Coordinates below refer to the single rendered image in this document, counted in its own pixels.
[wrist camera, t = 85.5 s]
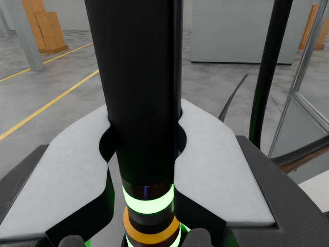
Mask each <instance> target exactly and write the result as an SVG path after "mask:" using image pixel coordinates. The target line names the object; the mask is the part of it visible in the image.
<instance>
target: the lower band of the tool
mask: <svg viewBox="0 0 329 247"><path fill-rule="evenodd" d="M179 223H180V222H179V221H178V220H177V219H176V217H175V216H174V219H173V221H172V223H171V224H170V226H169V227H168V228H167V229H165V230H164V231H162V232H160V233H157V234H143V233H140V232H138V231H136V230H135V229H134V228H133V226H132V225H131V224H130V222H129V218H128V210H127V206H126V207H125V210H124V213H123V224H124V227H125V230H126V231H127V233H128V234H129V236H130V237H131V238H133V239H134V240H136V241H137V242H140V243H143V244H157V243H160V242H163V241H165V240H166V239H168V238H169V237H171V236H172V235H173V234H174V232H175V231H176V230H177V228H178V226H179Z"/></svg>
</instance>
